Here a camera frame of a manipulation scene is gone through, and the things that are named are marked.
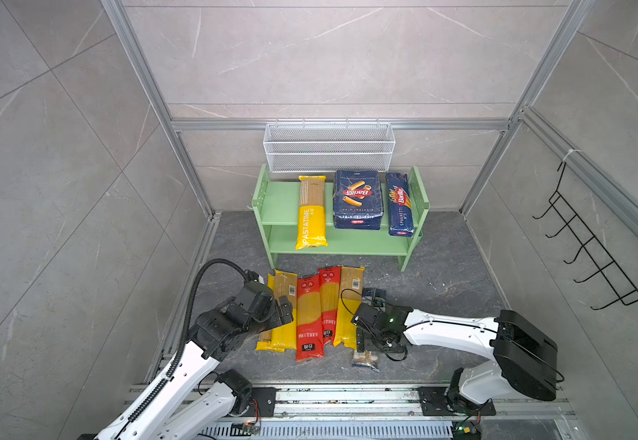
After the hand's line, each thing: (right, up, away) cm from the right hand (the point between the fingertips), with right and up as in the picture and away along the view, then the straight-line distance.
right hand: (372, 346), depth 83 cm
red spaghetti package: (-13, +17, +12) cm, 25 cm away
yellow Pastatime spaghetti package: (-19, +36, -7) cm, 41 cm away
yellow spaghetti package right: (-6, +13, +7) cm, 16 cm away
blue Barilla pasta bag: (-5, +44, -5) cm, 45 cm away
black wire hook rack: (+52, +22, -24) cm, 61 cm away
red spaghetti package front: (-19, +2, -3) cm, 19 cm away
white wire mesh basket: (-26, +67, +18) cm, 74 cm away
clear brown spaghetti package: (-2, -2, -5) cm, 5 cm away
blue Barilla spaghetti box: (+7, +40, -7) cm, 41 cm away
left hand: (-26, +15, -10) cm, 32 cm away
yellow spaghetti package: (-27, +4, -2) cm, 27 cm away
